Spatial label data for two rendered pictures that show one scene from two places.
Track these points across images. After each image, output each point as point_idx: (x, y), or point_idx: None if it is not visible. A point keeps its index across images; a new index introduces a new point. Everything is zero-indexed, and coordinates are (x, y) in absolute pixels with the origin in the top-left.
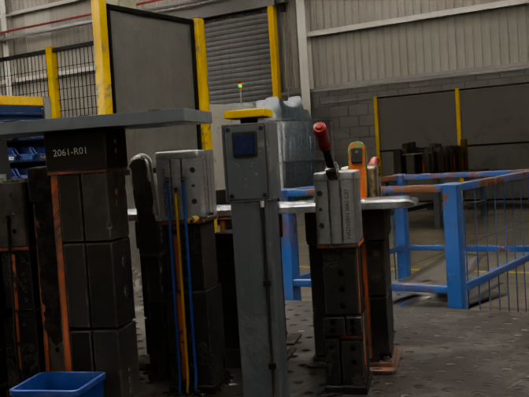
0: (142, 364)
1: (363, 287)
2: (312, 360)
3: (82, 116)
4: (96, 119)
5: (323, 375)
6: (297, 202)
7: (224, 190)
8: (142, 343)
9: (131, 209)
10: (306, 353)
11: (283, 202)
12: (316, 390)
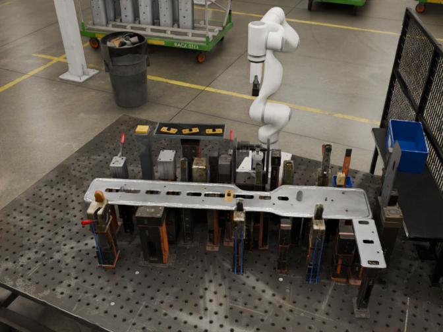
0: (197, 232)
1: (114, 206)
2: (136, 232)
3: (186, 122)
4: (182, 123)
5: (133, 221)
6: (130, 193)
7: (159, 205)
8: (207, 259)
9: (202, 204)
10: (137, 242)
11: (135, 195)
12: (136, 211)
